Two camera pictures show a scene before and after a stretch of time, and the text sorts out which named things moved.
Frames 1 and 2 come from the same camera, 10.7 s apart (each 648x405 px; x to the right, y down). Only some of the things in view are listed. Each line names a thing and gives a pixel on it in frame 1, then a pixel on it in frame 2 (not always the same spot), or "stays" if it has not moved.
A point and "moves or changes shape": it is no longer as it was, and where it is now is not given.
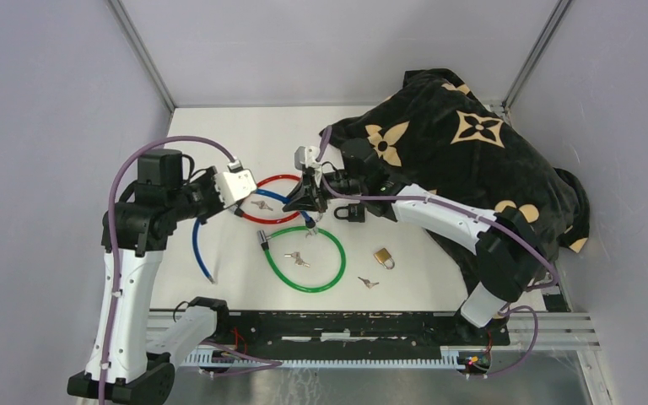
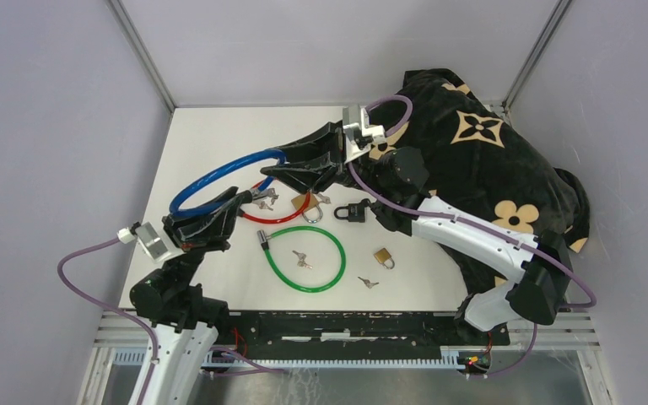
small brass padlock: x=385 y=257 stays
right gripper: x=307 y=196 → x=313 y=165
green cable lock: x=264 y=239 stays
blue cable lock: x=309 y=222 moves or changes shape
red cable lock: x=238 y=213 stays
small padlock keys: x=369 y=284 stays
